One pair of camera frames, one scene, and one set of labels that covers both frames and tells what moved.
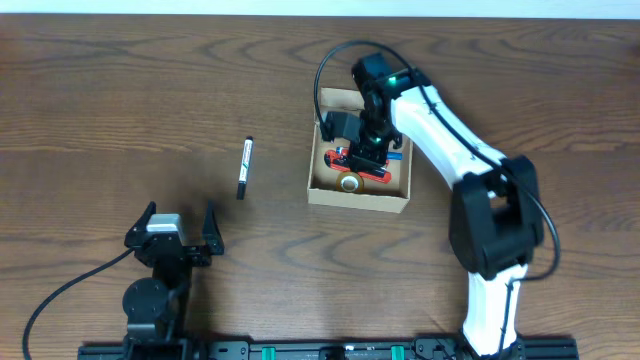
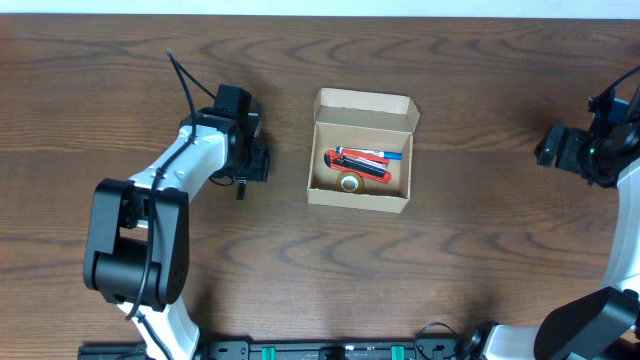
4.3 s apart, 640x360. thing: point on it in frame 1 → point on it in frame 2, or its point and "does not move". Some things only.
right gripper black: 363,158 → 568,158
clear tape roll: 349,182 does not move
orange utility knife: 341,159 does not move
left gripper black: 212,241 → 261,168
